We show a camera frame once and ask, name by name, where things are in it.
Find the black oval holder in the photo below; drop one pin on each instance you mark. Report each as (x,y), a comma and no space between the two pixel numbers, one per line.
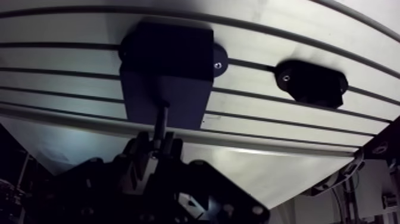
(312,84)

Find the dark blue-grey block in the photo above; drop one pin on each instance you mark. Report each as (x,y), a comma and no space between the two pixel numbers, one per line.
(168,78)

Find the pale holed strip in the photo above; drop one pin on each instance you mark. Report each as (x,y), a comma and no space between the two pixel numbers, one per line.
(340,175)

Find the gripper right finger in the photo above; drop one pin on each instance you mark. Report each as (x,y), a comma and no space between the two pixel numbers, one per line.
(200,187)

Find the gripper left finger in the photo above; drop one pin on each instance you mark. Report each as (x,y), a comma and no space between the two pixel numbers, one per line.
(137,175)

